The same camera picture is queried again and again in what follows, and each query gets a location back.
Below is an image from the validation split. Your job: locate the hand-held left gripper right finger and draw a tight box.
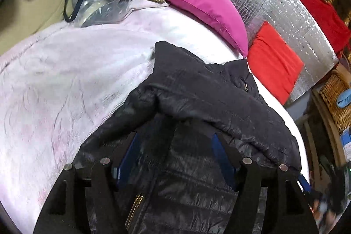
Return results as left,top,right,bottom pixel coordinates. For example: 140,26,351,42
211,132,320,234

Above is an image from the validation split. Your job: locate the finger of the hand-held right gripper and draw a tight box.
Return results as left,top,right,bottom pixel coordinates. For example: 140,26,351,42
298,174,312,194

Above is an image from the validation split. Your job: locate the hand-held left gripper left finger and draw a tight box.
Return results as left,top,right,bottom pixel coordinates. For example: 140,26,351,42
33,132,138,234

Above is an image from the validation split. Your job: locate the black puffer jacket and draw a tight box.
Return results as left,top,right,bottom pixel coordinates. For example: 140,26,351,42
74,41,302,234

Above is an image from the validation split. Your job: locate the light blue cloth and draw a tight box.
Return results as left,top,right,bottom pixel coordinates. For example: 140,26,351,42
337,91,351,108

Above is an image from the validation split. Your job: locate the wicker basket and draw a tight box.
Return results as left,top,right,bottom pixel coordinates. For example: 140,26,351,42
319,72,351,133

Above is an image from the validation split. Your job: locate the pale pink blanket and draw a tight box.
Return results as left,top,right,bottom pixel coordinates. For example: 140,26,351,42
0,0,312,234

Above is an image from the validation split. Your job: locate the red cushion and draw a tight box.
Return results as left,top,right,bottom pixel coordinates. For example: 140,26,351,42
247,21,305,105

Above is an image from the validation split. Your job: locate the clear plastic bag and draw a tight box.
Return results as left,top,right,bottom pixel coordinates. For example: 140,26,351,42
74,0,138,27

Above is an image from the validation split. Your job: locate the magenta pillow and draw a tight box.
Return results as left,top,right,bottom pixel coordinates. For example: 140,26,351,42
147,0,249,57

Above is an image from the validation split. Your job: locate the silver foil insulation mat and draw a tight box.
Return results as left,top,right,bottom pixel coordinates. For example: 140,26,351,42
214,0,339,105

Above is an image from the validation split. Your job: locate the beige sofa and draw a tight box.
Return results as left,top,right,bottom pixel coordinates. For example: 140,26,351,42
0,0,74,55

